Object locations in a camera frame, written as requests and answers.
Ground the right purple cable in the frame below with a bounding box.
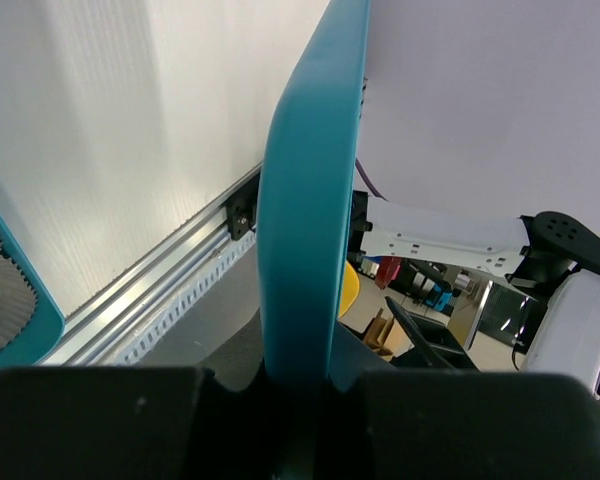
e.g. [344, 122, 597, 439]
[355, 157, 391, 204]

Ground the white slotted cable duct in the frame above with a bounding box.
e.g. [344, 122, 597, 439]
[110, 231, 256, 366]

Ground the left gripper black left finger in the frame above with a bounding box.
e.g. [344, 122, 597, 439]
[0, 367, 275, 479]

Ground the teal box with paper cups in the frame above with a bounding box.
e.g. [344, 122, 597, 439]
[0, 215, 65, 369]

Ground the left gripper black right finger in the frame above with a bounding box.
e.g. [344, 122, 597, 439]
[319, 327, 600, 479]

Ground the aluminium mounting rail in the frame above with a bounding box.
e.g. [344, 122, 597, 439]
[40, 167, 260, 366]

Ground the teal box lid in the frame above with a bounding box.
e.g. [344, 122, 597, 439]
[257, 1, 371, 391]

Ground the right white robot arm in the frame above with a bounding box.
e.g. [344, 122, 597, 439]
[348, 191, 600, 392]

